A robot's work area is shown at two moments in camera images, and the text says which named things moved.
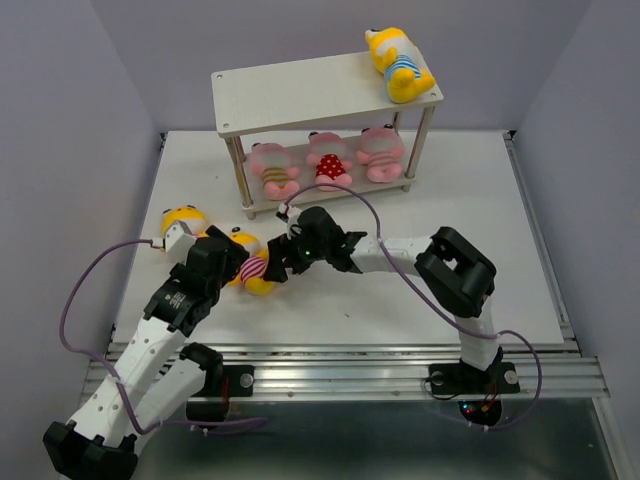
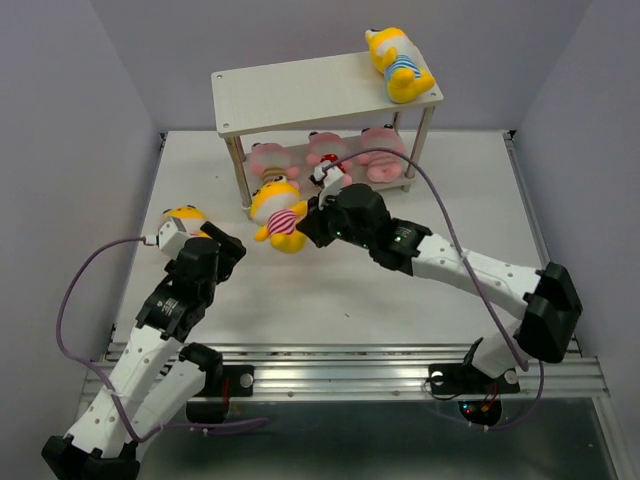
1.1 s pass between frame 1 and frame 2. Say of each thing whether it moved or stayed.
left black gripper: stayed
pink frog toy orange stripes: stayed
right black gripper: moved
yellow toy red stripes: moved
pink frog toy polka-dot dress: stayed
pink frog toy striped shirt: stayed
